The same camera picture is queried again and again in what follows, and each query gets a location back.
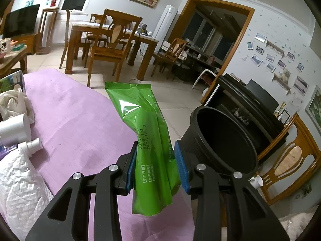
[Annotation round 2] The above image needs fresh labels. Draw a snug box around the framed landscape picture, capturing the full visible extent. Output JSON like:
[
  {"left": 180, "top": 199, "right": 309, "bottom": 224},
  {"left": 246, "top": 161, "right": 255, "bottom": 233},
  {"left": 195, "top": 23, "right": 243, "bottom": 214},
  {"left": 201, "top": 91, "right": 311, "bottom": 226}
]
[{"left": 305, "top": 85, "right": 321, "bottom": 127}]

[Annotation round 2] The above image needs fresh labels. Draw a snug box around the white plastic chair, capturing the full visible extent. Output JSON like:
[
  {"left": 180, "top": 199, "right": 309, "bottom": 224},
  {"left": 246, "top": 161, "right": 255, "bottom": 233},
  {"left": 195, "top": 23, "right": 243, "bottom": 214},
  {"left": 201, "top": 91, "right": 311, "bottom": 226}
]
[{"left": 192, "top": 68, "right": 218, "bottom": 89}]

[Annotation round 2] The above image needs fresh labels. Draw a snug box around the group of wall photos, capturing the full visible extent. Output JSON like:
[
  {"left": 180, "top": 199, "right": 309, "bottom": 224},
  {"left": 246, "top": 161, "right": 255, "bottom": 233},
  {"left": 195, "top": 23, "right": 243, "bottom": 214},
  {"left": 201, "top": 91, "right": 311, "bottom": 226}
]
[{"left": 242, "top": 31, "right": 309, "bottom": 97}]

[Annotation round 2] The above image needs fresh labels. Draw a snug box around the wooden armchair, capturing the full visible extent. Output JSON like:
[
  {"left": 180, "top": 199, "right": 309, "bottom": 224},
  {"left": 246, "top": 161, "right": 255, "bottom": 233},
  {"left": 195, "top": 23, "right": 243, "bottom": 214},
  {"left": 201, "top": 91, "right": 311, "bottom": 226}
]
[{"left": 253, "top": 113, "right": 321, "bottom": 205}]

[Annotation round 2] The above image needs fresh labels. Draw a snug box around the purple table cloth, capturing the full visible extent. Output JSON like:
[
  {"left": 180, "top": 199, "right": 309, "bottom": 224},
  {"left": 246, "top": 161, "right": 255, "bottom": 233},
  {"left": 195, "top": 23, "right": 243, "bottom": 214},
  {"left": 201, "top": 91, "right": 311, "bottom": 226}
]
[{"left": 0, "top": 68, "right": 196, "bottom": 241}]

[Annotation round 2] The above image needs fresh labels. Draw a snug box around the black plastic bin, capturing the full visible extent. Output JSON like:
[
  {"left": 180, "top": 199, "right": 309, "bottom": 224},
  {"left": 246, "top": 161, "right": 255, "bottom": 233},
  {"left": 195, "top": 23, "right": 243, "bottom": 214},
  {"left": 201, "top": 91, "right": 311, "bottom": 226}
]
[{"left": 181, "top": 106, "right": 259, "bottom": 179}]

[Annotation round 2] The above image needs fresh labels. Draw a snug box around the crumpled white plastic bag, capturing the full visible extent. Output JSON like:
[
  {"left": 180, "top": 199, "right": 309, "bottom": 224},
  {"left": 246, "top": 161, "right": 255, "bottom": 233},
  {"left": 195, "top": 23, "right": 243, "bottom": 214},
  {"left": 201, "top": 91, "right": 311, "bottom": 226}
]
[{"left": 0, "top": 88, "right": 36, "bottom": 123}]

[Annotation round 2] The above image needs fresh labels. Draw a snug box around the wooden television cabinet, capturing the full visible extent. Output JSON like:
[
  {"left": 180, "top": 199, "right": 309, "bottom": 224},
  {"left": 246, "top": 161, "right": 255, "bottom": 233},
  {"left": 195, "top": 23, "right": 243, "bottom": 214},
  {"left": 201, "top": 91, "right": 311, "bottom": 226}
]
[{"left": 11, "top": 34, "right": 38, "bottom": 55}]

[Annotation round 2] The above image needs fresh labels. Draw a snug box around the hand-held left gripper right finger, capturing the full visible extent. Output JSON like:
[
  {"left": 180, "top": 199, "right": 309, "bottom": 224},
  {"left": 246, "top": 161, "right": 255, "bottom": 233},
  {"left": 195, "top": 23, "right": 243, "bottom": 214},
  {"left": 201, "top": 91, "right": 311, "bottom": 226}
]
[{"left": 174, "top": 141, "right": 298, "bottom": 241}]

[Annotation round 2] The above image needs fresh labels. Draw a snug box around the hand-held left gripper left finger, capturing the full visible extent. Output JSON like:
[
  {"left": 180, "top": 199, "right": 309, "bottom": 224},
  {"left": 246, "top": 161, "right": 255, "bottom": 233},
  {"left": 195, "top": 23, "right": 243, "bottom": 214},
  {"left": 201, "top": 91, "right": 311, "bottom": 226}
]
[{"left": 25, "top": 147, "right": 138, "bottom": 241}]

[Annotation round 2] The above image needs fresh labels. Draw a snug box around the green tissue pack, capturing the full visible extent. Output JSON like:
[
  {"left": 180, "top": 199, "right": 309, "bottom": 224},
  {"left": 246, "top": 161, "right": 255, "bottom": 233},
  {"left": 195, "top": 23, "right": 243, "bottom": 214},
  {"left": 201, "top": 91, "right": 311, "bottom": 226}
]
[{"left": 0, "top": 70, "right": 27, "bottom": 93}]

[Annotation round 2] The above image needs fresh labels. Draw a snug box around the green foil snack packet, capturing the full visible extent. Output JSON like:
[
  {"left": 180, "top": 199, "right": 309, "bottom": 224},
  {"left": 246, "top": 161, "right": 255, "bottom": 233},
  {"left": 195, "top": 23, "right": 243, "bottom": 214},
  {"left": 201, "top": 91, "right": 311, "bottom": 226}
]
[{"left": 105, "top": 82, "right": 181, "bottom": 217}]

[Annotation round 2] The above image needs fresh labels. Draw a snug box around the black flat television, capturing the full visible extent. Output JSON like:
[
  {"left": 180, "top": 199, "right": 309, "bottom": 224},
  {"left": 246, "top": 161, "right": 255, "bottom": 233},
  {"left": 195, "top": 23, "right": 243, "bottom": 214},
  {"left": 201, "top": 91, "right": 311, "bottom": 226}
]
[{"left": 2, "top": 4, "right": 41, "bottom": 39}]

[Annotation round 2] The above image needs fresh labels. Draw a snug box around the black upright piano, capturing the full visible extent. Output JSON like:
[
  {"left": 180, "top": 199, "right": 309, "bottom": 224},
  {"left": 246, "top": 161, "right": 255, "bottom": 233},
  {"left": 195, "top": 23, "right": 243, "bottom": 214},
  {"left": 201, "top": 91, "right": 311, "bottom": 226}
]
[{"left": 201, "top": 73, "right": 287, "bottom": 156}]

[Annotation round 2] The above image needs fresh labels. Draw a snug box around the white standing air conditioner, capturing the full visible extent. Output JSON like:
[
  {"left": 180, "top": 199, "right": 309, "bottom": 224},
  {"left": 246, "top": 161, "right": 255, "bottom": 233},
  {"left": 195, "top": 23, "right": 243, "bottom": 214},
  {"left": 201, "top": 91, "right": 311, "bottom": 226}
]
[{"left": 153, "top": 5, "right": 178, "bottom": 46}]

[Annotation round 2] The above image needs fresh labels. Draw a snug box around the wooden coffee table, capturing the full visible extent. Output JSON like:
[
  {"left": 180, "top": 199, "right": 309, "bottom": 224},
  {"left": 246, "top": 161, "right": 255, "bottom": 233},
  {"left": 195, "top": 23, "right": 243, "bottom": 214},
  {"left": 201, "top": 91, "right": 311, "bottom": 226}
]
[{"left": 0, "top": 38, "right": 28, "bottom": 79}]

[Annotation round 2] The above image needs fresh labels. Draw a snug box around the wooden dining table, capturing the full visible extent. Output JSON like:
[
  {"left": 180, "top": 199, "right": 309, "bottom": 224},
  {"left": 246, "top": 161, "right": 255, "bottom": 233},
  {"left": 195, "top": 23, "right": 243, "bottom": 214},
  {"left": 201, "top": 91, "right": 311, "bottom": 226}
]
[{"left": 65, "top": 21, "right": 159, "bottom": 81}]

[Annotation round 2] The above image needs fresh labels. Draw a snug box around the small white spray bottle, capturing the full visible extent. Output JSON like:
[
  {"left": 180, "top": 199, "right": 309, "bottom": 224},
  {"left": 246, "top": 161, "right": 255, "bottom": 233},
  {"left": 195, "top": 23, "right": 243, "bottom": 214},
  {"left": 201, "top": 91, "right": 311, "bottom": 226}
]
[{"left": 17, "top": 138, "right": 43, "bottom": 157}]

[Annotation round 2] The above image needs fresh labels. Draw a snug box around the wooden door frame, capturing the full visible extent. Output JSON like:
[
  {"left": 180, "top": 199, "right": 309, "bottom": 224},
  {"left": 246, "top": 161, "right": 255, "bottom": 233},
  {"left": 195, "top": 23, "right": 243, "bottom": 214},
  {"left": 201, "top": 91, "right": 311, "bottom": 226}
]
[{"left": 175, "top": 0, "right": 255, "bottom": 103}]

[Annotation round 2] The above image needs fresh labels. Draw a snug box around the tall wooden plant stand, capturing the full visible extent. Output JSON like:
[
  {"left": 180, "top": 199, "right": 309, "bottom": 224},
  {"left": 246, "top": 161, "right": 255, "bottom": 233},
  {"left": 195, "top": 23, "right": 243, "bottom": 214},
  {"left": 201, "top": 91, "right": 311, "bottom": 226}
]
[{"left": 35, "top": 7, "right": 59, "bottom": 55}]

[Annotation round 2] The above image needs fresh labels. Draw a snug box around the wooden dining chair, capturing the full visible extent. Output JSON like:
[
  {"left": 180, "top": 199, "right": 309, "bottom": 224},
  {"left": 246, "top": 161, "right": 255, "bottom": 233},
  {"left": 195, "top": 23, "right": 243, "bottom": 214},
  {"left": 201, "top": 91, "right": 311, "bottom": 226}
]
[
  {"left": 59, "top": 8, "right": 91, "bottom": 69},
  {"left": 89, "top": 13, "right": 108, "bottom": 26},
  {"left": 87, "top": 9, "right": 143, "bottom": 87},
  {"left": 150, "top": 38, "right": 189, "bottom": 79}
]

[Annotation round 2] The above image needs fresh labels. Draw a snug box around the white paper towel pack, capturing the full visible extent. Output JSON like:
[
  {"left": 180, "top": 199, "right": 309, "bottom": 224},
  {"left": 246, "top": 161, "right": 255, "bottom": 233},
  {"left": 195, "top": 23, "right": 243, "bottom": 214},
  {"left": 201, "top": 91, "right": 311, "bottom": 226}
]
[{"left": 0, "top": 149, "right": 54, "bottom": 241}]

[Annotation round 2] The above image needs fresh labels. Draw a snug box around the white plastic bottle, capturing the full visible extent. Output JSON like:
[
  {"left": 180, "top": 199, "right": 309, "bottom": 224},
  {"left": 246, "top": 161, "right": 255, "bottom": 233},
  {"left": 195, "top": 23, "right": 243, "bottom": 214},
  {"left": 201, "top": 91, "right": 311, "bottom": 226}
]
[{"left": 0, "top": 113, "right": 32, "bottom": 146}]

